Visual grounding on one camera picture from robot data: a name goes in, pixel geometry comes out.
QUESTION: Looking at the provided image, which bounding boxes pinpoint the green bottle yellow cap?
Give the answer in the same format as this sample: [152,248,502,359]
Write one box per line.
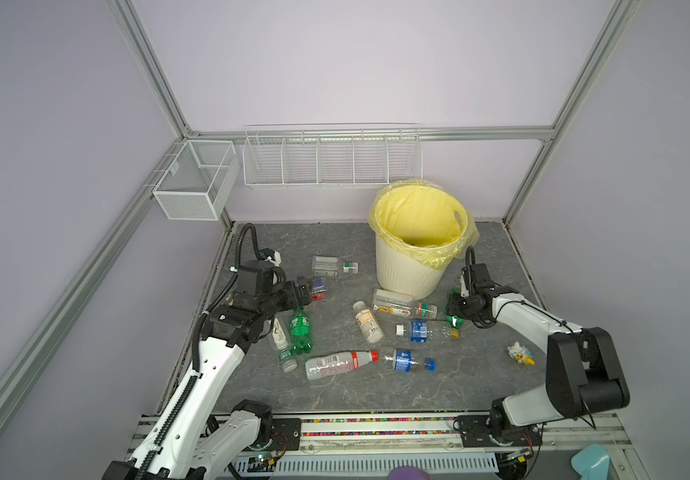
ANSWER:
[445,288,467,340]

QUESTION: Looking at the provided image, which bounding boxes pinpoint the clear bottle blue label white cap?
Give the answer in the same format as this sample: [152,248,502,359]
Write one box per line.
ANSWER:
[394,319,454,344]

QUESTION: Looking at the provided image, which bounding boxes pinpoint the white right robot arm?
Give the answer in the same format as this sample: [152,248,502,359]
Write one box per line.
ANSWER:
[447,247,631,445]

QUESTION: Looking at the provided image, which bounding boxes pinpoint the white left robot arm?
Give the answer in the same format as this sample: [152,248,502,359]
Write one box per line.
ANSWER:
[103,223,314,479]

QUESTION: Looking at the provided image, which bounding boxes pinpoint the white ribbed trash bin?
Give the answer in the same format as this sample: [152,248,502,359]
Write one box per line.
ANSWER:
[376,237,446,299]

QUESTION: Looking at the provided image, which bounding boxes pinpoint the yellow bin liner bag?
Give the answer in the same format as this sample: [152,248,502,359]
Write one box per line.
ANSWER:
[368,178,480,270]

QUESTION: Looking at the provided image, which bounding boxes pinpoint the clear bottle white green cap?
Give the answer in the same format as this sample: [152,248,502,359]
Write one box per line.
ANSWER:
[271,317,298,373]

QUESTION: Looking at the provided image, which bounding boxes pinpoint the small bottle blue red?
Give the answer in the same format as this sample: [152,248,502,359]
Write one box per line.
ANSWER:
[310,278,327,302]

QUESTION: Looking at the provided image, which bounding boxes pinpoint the clear bottle far green cap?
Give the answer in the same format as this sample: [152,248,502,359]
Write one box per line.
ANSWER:
[312,256,360,277]

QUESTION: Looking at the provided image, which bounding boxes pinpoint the small yellow white toy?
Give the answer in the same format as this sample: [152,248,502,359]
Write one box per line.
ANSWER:
[507,341,536,366]

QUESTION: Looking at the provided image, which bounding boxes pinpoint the clear square bottle green cap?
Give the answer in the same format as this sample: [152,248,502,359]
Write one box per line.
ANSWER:
[372,289,438,319]

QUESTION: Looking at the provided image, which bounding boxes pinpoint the clear bottle red cap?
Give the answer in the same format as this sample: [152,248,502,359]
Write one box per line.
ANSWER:
[305,350,380,381]

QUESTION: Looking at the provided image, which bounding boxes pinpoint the white bottle orange label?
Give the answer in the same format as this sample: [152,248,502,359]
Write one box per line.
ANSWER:
[353,301,384,344]

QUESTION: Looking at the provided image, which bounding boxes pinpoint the white mesh box basket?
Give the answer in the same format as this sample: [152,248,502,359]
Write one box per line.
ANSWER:
[153,140,240,221]

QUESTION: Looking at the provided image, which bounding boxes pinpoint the purple object bottom edge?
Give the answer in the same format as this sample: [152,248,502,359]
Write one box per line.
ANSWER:
[387,466,431,480]

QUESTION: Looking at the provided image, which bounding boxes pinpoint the white wire shelf basket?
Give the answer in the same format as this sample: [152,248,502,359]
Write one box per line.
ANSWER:
[243,123,424,189]

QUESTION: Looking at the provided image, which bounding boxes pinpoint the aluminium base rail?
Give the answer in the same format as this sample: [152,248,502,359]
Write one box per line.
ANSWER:
[119,409,646,480]

